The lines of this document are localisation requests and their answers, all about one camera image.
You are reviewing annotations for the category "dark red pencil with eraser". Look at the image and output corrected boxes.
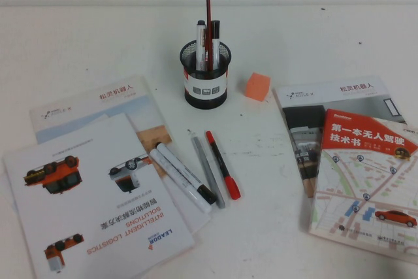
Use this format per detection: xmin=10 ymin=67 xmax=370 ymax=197
xmin=205 ymin=0 xmax=216 ymax=71

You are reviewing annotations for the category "black mesh pen holder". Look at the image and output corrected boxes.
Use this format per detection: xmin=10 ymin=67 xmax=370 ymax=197
xmin=179 ymin=39 xmax=233 ymax=109

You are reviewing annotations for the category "grey pen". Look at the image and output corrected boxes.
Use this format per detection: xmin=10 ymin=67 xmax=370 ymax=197
xmin=191 ymin=135 xmax=227 ymax=209

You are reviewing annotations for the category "red pen with label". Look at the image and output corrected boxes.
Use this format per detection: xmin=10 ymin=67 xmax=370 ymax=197
xmin=204 ymin=29 xmax=212 ymax=71

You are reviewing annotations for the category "red and black pen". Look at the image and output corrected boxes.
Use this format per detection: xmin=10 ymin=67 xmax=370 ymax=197
xmin=205 ymin=131 xmax=242 ymax=201

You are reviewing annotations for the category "white marker with black cap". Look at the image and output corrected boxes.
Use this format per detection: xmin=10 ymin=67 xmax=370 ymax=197
xmin=211 ymin=20 xmax=221 ymax=71
xmin=155 ymin=142 xmax=219 ymax=205

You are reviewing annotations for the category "orange foam cube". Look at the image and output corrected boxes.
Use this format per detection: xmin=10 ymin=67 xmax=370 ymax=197
xmin=244 ymin=72 xmax=272 ymax=102

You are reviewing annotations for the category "white marker with grey cap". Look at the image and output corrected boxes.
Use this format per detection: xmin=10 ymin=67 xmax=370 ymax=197
xmin=196 ymin=20 xmax=207 ymax=71

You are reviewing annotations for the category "AgileX brochure with grey photo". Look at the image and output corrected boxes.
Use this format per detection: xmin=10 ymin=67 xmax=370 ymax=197
xmin=272 ymin=75 xmax=403 ymax=199

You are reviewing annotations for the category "AgileX brochure with wood photo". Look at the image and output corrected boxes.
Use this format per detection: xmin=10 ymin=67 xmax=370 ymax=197
xmin=29 ymin=75 xmax=212 ymax=236

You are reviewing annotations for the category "white Leador logistics brochure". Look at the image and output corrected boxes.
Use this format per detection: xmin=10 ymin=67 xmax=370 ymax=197
xmin=2 ymin=112 xmax=196 ymax=279

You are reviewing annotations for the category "red book with map cover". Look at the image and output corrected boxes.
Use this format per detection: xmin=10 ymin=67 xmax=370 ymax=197
xmin=308 ymin=108 xmax=418 ymax=264

